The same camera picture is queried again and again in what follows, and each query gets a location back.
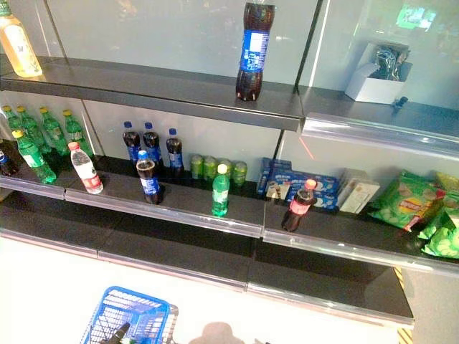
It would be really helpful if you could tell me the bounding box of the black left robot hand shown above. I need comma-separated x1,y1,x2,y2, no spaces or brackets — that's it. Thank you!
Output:
101,322,131,344

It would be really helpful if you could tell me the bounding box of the green drink can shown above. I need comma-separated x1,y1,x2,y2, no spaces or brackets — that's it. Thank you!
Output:
202,155,219,182
217,157,233,180
189,153,205,180
232,161,249,187

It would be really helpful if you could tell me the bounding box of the black low shelf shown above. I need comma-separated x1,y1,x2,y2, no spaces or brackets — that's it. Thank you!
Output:
0,193,415,329

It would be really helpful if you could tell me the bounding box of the blue plastic shopping basket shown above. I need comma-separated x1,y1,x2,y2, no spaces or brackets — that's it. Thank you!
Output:
80,285,179,344

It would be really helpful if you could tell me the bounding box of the black shelf upright post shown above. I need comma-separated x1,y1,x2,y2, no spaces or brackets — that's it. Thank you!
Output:
294,0,331,95

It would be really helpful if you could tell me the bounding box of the dark grey high shelf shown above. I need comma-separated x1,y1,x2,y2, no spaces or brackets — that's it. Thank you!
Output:
0,53,459,162

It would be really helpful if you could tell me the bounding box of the clear water bottle red label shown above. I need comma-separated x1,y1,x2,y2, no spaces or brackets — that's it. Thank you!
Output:
67,141,105,196

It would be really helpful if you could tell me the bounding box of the black foil packet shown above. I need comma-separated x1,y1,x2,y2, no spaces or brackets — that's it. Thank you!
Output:
369,46,413,82

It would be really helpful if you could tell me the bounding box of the Coca-Cola bottle red cap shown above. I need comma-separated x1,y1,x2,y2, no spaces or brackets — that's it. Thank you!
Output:
280,178,318,233

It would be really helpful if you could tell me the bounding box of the yellow tea bottle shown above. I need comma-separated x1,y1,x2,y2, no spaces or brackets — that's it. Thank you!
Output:
0,0,44,79

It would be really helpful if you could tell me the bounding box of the large Pepsi bottle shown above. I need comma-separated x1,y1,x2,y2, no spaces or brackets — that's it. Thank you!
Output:
235,0,277,103

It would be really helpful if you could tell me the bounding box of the clear plastic price rail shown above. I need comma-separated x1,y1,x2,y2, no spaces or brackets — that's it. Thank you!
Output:
262,227,459,279
0,175,66,201
301,113,459,162
64,188,265,239

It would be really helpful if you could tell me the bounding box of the open white cardboard box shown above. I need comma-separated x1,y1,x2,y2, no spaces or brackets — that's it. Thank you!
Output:
344,39,413,105

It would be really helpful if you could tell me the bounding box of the black drinks shelf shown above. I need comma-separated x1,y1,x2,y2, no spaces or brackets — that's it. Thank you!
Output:
0,138,459,279

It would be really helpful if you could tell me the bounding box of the white carton box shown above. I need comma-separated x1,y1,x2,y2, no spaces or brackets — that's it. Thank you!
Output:
336,167,381,215

